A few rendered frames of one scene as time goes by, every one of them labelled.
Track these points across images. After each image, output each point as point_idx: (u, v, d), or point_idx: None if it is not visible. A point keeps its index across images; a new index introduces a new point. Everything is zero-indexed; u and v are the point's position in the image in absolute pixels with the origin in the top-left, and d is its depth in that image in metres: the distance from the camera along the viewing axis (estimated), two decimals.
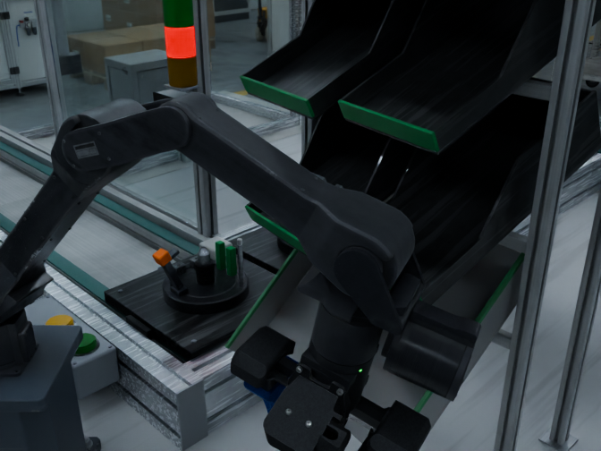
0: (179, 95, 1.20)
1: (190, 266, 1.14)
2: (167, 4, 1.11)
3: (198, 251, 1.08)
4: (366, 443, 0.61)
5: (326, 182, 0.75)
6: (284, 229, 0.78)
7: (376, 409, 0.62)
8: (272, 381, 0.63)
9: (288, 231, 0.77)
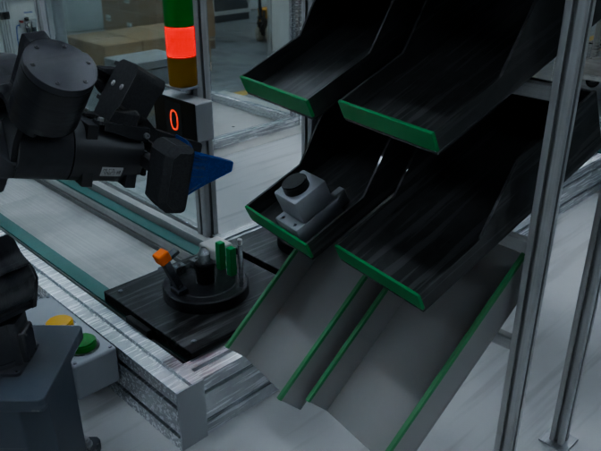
0: (179, 95, 1.20)
1: (190, 266, 1.14)
2: (167, 4, 1.11)
3: (198, 251, 1.08)
4: None
5: (326, 185, 0.75)
6: (283, 229, 0.78)
7: None
8: None
9: (287, 232, 0.77)
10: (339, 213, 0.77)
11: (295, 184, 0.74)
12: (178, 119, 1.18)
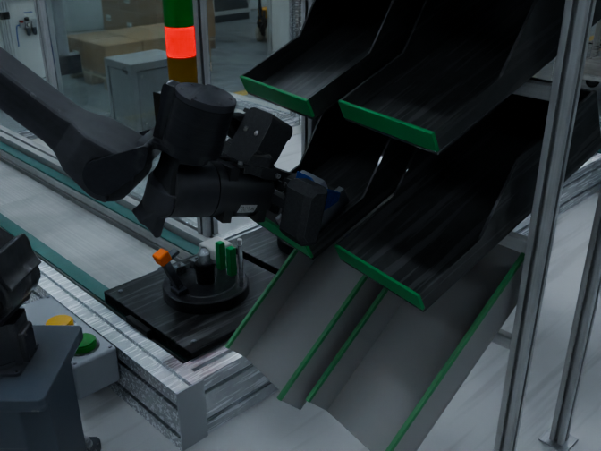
0: None
1: (190, 266, 1.14)
2: (167, 4, 1.11)
3: (198, 251, 1.08)
4: None
5: (326, 185, 0.75)
6: None
7: None
8: (288, 183, 0.70)
9: None
10: (339, 213, 0.77)
11: None
12: None
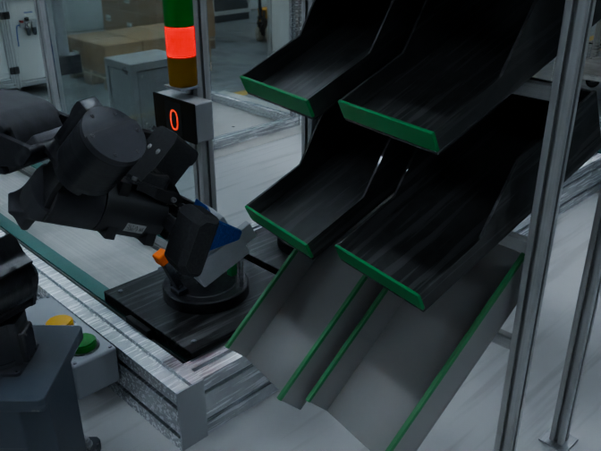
0: (179, 95, 1.20)
1: None
2: (167, 4, 1.11)
3: None
4: None
5: (225, 222, 0.71)
6: None
7: None
8: None
9: None
10: (242, 250, 0.73)
11: None
12: (178, 119, 1.18)
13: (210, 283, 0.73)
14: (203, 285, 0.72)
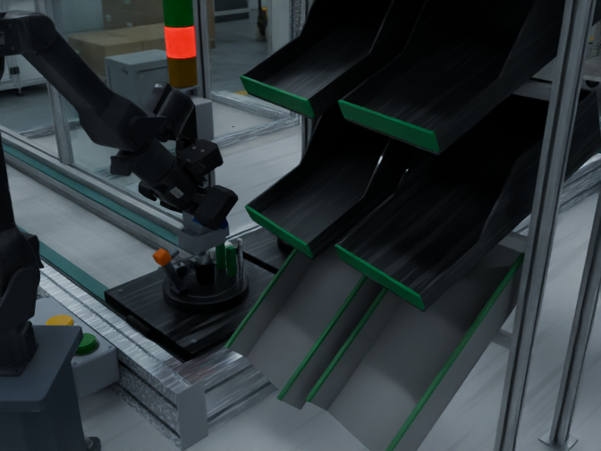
0: None
1: (190, 266, 1.14)
2: (167, 4, 1.11)
3: None
4: None
5: None
6: (181, 239, 1.05)
7: None
8: (207, 191, 1.00)
9: (183, 241, 1.05)
10: (223, 238, 1.07)
11: None
12: None
13: (198, 253, 1.04)
14: (194, 253, 1.04)
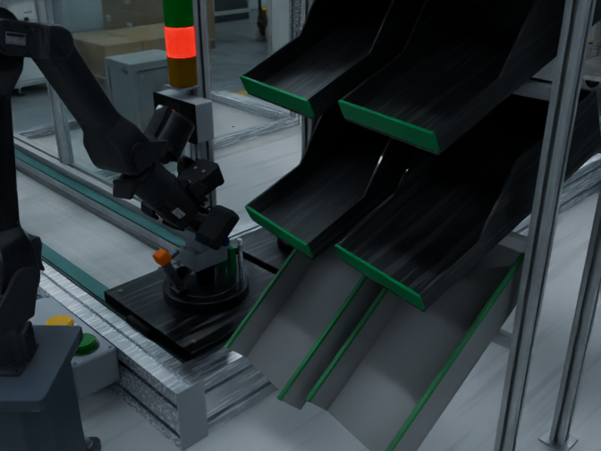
0: (179, 95, 1.20)
1: None
2: (167, 4, 1.11)
3: None
4: None
5: None
6: (182, 257, 1.07)
7: None
8: (208, 211, 1.02)
9: (185, 259, 1.06)
10: (224, 255, 1.08)
11: None
12: None
13: (200, 270, 1.06)
14: (196, 270, 1.05)
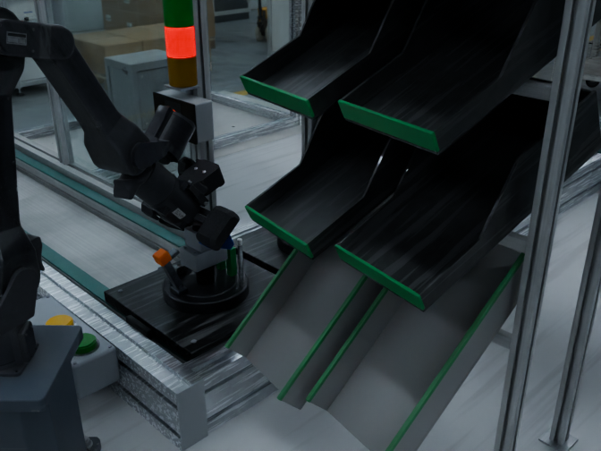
0: (179, 95, 1.20)
1: None
2: (167, 4, 1.11)
3: None
4: None
5: None
6: (182, 257, 1.07)
7: None
8: None
9: (185, 259, 1.06)
10: (224, 255, 1.08)
11: None
12: None
13: (200, 270, 1.06)
14: (196, 270, 1.05)
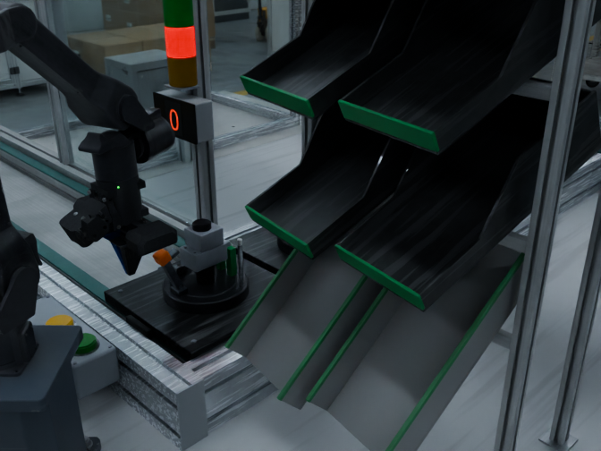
0: (179, 95, 1.20)
1: None
2: (167, 4, 1.11)
3: None
4: (121, 236, 0.95)
5: (223, 231, 1.07)
6: (182, 257, 1.07)
7: None
8: (109, 225, 0.95)
9: (185, 259, 1.06)
10: (224, 255, 1.08)
11: (203, 224, 1.05)
12: (178, 119, 1.18)
13: (200, 270, 1.06)
14: (196, 270, 1.05)
